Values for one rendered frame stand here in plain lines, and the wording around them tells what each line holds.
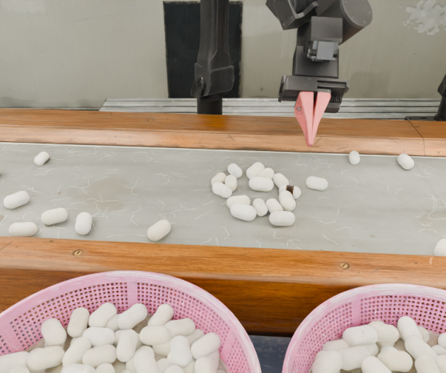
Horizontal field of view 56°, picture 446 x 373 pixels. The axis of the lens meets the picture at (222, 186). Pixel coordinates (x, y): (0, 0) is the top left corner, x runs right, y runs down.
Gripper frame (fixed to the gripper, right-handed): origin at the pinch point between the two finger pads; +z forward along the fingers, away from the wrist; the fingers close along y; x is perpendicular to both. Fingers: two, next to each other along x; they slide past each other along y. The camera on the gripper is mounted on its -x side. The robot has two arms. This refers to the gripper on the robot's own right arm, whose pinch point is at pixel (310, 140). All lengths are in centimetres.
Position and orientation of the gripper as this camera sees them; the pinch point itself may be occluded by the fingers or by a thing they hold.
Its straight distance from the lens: 66.0
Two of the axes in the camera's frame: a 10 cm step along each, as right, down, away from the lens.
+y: 10.0, 0.8, -0.5
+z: -0.9, 9.6, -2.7
